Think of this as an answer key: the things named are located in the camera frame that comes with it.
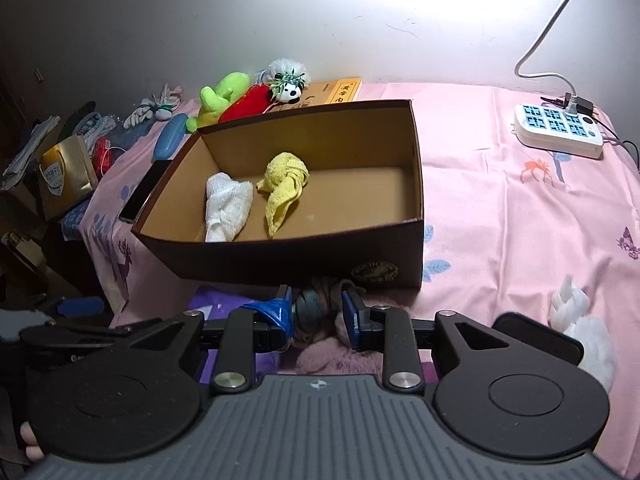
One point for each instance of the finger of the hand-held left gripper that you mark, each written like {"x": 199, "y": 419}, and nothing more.
{"x": 80, "y": 306}
{"x": 75, "y": 340}

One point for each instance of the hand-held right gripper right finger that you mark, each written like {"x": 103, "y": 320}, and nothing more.
{"x": 350, "y": 321}

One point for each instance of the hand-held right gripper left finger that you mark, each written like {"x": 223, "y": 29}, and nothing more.
{"x": 276, "y": 316}

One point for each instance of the grey knotted cloth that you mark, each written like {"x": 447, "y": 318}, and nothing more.
{"x": 315, "y": 310}

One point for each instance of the pink fuzzy plush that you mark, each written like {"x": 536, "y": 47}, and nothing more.
{"x": 330, "y": 357}

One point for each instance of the brown cardboard box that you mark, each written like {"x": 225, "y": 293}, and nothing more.
{"x": 280, "y": 260}

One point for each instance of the person's left hand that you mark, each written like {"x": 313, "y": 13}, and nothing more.
{"x": 33, "y": 441}

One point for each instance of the purple tissue pack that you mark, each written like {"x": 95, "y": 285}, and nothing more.
{"x": 215, "y": 305}

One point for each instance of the blue patterned cloth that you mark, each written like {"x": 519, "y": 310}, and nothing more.
{"x": 75, "y": 220}

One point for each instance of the white towel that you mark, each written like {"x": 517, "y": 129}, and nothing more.
{"x": 227, "y": 205}

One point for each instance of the black smartphone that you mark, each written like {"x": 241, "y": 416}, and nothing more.
{"x": 145, "y": 192}

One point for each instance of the gold tissue box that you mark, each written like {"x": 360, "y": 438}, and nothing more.
{"x": 67, "y": 175}

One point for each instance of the yellow towel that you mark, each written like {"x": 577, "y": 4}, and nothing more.
{"x": 284, "y": 176}

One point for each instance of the red packet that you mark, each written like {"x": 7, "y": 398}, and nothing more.
{"x": 104, "y": 155}

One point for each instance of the stack of papers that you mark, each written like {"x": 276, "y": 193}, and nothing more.
{"x": 30, "y": 152}

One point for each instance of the striped cloth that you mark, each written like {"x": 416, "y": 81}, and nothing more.
{"x": 95, "y": 127}

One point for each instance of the pink printed bedsheet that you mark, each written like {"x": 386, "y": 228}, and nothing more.
{"x": 500, "y": 210}

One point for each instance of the blue glasses case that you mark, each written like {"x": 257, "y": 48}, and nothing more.
{"x": 171, "y": 137}

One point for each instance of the white flower-shaped toy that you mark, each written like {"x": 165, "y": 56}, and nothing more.
{"x": 155, "y": 107}

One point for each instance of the red plush toy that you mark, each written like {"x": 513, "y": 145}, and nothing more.
{"x": 247, "y": 102}

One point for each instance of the small panda plush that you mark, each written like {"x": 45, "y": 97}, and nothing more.
{"x": 290, "y": 92}

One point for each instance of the lime green plush toy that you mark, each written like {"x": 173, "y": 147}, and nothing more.
{"x": 220, "y": 97}

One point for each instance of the yellow flat box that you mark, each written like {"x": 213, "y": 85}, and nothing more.
{"x": 335, "y": 90}

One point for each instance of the white fluffy cloth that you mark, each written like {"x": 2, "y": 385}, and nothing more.
{"x": 585, "y": 335}

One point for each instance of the white fluffy plush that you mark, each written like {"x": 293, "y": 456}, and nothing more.
{"x": 285, "y": 67}

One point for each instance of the white power strip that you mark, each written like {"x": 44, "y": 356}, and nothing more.
{"x": 555, "y": 132}

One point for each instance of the black plug adapter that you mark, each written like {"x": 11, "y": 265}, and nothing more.
{"x": 580, "y": 106}

